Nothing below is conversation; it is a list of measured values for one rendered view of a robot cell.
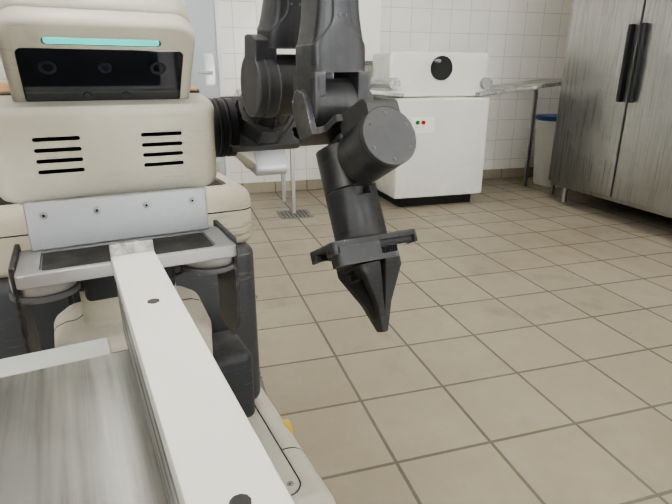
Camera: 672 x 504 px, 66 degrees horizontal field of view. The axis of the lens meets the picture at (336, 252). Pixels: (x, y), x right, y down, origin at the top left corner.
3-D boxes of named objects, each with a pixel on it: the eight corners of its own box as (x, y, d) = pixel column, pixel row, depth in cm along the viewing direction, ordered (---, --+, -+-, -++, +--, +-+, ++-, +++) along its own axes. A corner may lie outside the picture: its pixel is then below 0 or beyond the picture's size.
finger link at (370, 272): (437, 320, 53) (416, 233, 54) (378, 335, 50) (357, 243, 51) (403, 323, 60) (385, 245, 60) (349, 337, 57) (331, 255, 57)
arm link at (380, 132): (357, 96, 61) (289, 98, 57) (409, 44, 50) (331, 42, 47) (380, 194, 60) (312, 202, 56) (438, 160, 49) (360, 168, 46)
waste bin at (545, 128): (598, 187, 499) (609, 117, 478) (551, 190, 484) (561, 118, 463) (560, 177, 548) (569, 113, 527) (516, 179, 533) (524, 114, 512)
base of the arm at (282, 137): (288, 101, 83) (214, 102, 77) (303, 68, 76) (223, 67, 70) (302, 148, 80) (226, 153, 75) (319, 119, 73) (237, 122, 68)
